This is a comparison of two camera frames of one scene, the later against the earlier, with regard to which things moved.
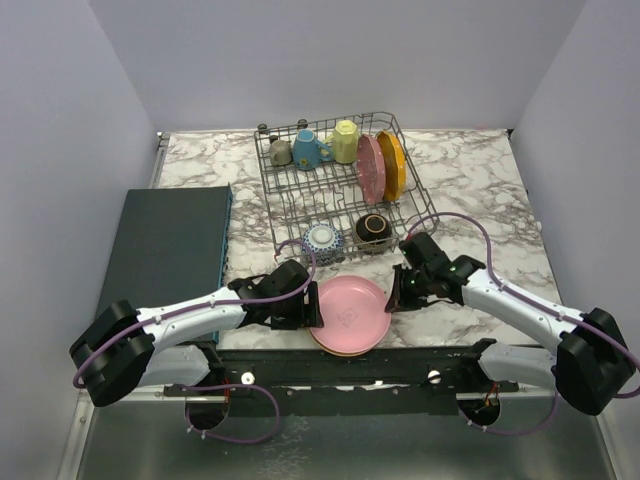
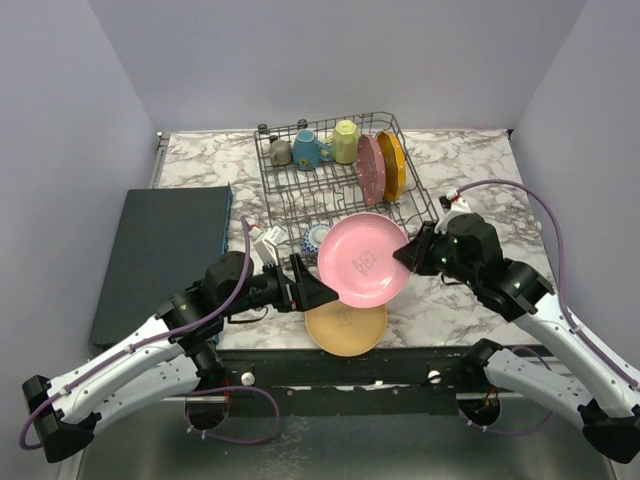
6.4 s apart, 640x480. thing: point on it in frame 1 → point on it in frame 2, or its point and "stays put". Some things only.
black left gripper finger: (311, 314) → (306, 290)
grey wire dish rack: (339, 186) stays put
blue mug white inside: (308, 151) stays put
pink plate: (371, 168) stays put
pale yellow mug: (345, 142) stays put
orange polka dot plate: (395, 165) stays put
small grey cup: (280, 152) stays put
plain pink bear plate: (353, 314) → (356, 258)
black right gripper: (408, 303) → (415, 254)
